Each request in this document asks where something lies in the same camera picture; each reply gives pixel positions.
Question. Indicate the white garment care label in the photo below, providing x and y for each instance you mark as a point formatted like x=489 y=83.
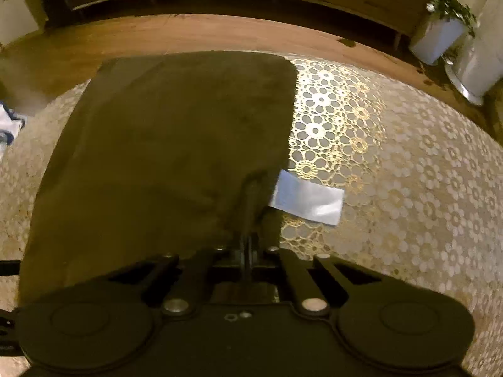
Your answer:
x=307 y=200

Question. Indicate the green leafy potted plant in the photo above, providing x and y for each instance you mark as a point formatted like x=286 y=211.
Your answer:
x=453 y=9

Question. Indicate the dark olive garment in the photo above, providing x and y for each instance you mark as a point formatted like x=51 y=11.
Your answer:
x=163 y=154

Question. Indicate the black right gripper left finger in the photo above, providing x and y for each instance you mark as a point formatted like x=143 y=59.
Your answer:
x=178 y=286

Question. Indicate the white blue clothes bag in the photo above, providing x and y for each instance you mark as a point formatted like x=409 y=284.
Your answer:
x=11 y=123

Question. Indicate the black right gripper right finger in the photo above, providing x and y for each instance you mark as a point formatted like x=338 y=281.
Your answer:
x=313 y=287

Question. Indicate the white square plant pot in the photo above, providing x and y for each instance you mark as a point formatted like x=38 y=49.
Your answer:
x=434 y=36

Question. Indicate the white lace floral tablecloth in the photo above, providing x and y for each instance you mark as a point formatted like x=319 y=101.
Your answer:
x=422 y=208

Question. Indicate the tall white floor vase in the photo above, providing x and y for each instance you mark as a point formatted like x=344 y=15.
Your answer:
x=478 y=65

